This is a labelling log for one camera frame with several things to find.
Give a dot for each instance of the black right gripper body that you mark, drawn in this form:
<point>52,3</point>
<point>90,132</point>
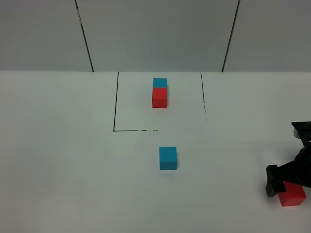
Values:
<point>298,171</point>

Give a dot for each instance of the red template cube block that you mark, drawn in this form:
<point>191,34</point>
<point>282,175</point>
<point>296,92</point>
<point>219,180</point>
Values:
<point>159,98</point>

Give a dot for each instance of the blue template cube block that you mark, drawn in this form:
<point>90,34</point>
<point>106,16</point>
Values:
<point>160,82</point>

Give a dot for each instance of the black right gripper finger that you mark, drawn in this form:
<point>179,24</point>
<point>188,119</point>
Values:
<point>275,183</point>

